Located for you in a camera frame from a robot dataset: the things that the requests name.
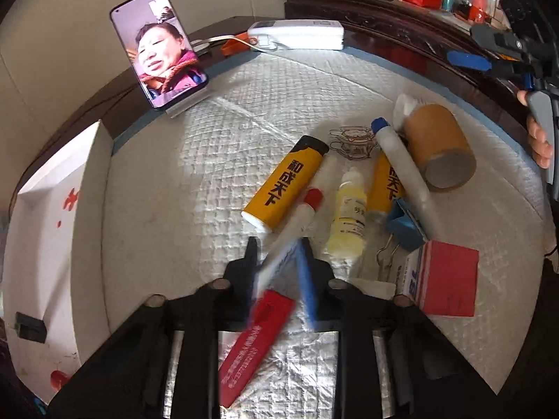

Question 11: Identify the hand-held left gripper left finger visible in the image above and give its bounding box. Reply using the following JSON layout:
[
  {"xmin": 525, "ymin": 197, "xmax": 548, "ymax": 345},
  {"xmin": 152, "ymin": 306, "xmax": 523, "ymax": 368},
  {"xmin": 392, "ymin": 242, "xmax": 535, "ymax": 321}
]
[{"xmin": 46, "ymin": 236, "xmax": 263, "ymax": 419}]

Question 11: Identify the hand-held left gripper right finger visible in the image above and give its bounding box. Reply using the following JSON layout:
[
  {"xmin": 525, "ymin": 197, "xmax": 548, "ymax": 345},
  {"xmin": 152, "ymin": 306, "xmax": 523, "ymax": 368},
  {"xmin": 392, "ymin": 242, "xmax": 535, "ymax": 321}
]
[{"xmin": 295, "ymin": 238, "xmax": 509, "ymax": 419}]

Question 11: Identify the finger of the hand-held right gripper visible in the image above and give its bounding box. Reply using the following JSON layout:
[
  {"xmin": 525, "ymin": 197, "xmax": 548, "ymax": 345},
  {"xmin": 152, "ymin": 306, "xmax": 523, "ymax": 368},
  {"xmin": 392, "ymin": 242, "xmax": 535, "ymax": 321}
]
[
  {"xmin": 469, "ymin": 24, "xmax": 522, "ymax": 59},
  {"xmin": 447, "ymin": 50, "xmax": 525, "ymax": 80}
]

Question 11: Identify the small yellow dropper bottle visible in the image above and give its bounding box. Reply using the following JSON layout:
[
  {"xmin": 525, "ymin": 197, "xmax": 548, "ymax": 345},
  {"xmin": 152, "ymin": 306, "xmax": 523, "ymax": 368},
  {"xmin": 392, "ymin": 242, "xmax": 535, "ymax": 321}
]
[{"xmin": 323, "ymin": 169, "xmax": 368, "ymax": 267}]

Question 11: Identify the red and white tube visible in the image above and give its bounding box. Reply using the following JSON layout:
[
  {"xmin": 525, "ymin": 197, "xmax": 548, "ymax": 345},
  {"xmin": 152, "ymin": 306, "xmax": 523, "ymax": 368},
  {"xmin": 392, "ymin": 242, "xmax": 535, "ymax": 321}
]
[{"xmin": 217, "ymin": 189, "xmax": 325, "ymax": 409}]

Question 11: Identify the yellow lighter with black top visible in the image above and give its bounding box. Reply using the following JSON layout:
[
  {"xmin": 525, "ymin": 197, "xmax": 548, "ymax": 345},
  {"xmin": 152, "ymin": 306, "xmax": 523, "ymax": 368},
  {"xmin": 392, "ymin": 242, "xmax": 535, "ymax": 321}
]
[
  {"xmin": 241, "ymin": 135, "xmax": 330, "ymax": 233},
  {"xmin": 366, "ymin": 150, "xmax": 407, "ymax": 216}
]

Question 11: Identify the white storage box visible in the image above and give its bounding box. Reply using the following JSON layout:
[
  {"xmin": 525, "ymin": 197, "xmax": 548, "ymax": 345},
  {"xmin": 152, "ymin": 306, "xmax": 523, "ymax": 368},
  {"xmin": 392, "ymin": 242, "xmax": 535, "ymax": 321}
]
[{"xmin": 2, "ymin": 120, "xmax": 115, "ymax": 402}]

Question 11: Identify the person's right hand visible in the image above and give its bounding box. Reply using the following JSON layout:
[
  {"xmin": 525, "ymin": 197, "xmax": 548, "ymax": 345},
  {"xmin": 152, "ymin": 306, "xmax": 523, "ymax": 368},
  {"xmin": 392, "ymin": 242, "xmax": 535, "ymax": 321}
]
[{"xmin": 516, "ymin": 89, "xmax": 555, "ymax": 169}]

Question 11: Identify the white cotton wad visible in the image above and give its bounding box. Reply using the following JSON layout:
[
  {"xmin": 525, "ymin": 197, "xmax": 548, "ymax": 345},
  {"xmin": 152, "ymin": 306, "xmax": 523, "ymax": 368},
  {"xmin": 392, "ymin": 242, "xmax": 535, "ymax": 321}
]
[{"xmin": 392, "ymin": 93, "xmax": 422, "ymax": 129}]

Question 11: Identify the brown cardboard tube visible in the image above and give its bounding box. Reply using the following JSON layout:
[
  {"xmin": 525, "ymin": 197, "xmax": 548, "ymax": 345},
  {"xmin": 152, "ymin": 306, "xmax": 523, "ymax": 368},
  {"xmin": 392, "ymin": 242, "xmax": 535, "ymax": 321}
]
[{"xmin": 402, "ymin": 102, "xmax": 477, "ymax": 193}]

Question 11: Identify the dark wooden cabinet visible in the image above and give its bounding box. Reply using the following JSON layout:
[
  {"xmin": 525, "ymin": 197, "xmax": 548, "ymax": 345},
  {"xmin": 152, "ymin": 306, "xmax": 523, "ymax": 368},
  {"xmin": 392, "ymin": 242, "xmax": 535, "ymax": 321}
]
[{"xmin": 279, "ymin": 0, "xmax": 546, "ymax": 149}]

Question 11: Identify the blue binder clip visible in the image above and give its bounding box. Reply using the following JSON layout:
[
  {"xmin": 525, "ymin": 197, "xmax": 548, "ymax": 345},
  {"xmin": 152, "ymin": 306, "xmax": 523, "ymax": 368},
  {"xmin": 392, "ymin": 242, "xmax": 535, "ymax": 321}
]
[{"xmin": 376, "ymin": 198, "xmax": 429, "ymax": 280}]

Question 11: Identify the white tube with blue cap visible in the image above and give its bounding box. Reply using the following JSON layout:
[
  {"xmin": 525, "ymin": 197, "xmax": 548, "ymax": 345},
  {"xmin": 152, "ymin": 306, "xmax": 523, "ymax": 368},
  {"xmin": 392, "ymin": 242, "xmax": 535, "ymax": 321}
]
[{"xmin": 370, "ymin": 117, "xmax": 440, "ymax": 238}]

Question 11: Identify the red and white carton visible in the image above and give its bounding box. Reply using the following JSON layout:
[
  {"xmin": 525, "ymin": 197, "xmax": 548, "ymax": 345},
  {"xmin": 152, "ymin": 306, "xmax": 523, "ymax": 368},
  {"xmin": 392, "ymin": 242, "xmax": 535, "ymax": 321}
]
[{"xmin": 395, "ymin": 239, "xmax": 480, "ymax": 318}]

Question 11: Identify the white rectangular device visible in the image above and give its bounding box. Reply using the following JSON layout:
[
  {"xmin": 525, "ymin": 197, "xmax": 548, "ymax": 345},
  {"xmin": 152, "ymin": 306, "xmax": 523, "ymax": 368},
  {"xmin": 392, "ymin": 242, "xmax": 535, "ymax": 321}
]
[{"xmin": 247, "ymin": 20, "xmax": 346, "ymax": 51}]

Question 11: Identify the small black block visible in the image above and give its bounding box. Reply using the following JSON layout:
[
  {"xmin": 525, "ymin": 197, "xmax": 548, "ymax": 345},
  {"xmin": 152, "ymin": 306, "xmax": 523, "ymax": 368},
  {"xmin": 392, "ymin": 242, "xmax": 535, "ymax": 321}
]
[{"xmin": 14, "ymin": 312, "xmax": 46, "ymax": 343}]

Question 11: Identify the smartphone showing video call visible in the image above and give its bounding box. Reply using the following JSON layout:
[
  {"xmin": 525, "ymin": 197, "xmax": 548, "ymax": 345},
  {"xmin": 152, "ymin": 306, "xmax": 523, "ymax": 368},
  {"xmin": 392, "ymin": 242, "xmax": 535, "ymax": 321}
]
[{"xmin": 109, "ymin": 0, "xmax": 209, "ymax": 110}]

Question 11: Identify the orange strap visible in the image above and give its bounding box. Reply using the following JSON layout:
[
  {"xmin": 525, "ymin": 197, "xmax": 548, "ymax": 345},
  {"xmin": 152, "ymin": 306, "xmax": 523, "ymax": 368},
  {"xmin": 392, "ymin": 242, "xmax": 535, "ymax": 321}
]
[{"xmin": 220, "ymin": 32, "xmax": 258, "ymax": 57}]

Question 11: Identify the white cable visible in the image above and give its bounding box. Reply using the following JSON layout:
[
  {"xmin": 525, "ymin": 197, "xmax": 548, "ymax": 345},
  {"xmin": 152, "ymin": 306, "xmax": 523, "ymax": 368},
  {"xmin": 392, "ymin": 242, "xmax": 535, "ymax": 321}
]
[{"xmin": 205, "ymin": 35, "xmax": 280, "ymax": 51}]

